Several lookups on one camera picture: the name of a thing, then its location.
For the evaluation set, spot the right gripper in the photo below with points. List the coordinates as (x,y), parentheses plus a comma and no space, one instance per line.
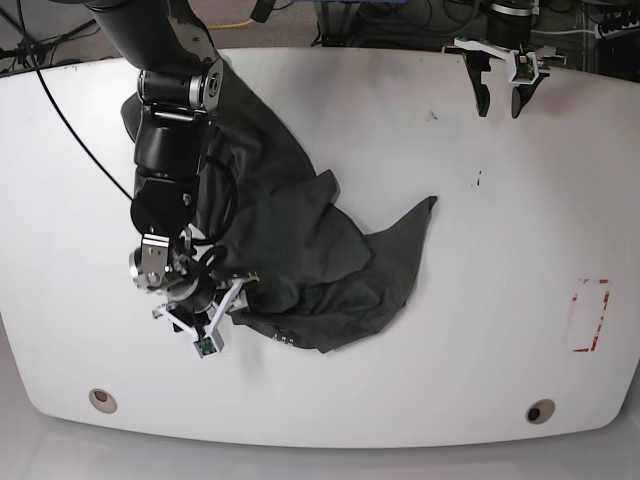
(174,273)

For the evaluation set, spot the dark grey T-shirt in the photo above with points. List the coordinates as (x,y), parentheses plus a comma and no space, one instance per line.
(323,283)

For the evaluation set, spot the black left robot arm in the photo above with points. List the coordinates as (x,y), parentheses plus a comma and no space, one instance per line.
(507,38)

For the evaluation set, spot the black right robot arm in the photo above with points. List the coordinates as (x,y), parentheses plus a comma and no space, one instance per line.
(178,89)

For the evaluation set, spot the white power strip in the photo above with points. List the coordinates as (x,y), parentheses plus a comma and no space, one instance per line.
(616,25)

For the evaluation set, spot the left table grommet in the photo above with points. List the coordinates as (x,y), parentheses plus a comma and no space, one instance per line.
(103,401)

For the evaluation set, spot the table grommet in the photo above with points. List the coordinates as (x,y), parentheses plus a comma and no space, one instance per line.
(540,411)
(103,401)

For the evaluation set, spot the red tape rectangle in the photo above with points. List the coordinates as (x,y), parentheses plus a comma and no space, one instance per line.
(587,313)

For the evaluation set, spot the right table grommet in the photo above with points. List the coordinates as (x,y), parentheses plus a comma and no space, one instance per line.
(540,411)

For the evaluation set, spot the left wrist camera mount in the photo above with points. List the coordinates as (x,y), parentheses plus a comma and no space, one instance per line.
(522,67)

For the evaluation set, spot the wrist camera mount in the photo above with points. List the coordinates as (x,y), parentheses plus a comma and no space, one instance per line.
(522,67)
(205,320)

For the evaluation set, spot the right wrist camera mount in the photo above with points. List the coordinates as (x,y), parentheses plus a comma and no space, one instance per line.
(205,320)

